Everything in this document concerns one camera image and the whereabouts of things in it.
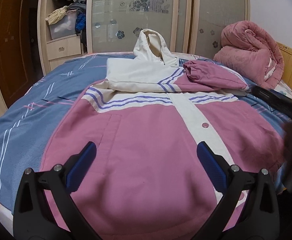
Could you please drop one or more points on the blue striped bed sheet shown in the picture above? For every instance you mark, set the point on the blue striped bed sheet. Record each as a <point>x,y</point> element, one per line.
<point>28,124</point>

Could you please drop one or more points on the frosted sliding wardrobe door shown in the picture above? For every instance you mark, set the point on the frosted sliding wardrobe door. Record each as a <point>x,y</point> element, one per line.
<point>114,25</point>

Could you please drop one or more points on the floral pillow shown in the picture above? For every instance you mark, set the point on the floral pillow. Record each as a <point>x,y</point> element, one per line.
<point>283,89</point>

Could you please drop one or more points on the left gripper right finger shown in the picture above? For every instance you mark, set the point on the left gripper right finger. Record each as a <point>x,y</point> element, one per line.
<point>259,218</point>

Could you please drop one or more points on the blue garment in wardrobe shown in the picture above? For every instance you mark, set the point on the blue garment in wardrobe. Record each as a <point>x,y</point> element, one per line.
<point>80,23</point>

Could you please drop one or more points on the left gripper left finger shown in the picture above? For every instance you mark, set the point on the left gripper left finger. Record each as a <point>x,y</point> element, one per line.
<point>44,208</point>

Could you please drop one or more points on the brown wooden room door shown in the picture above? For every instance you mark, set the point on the brown wooden room door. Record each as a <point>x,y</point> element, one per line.
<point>20,65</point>

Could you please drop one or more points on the beige crumpled cloth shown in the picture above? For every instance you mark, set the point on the beige crumpled cloth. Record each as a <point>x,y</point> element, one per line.
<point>56,15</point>

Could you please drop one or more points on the rolled pink quilt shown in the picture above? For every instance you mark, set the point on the rolled pink quilt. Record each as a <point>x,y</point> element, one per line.
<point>252,52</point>

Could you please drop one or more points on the pink and white hooded jacket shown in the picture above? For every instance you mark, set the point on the pink and white hooded jacket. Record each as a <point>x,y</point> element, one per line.
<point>146,117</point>

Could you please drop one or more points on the wardrobe drawer with handle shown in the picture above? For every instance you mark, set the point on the wardrobe drawer with handle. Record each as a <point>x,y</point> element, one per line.
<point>64,47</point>

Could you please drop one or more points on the clear plastic storage box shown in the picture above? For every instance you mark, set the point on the clear plastic storage box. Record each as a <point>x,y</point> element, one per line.
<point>64,27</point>

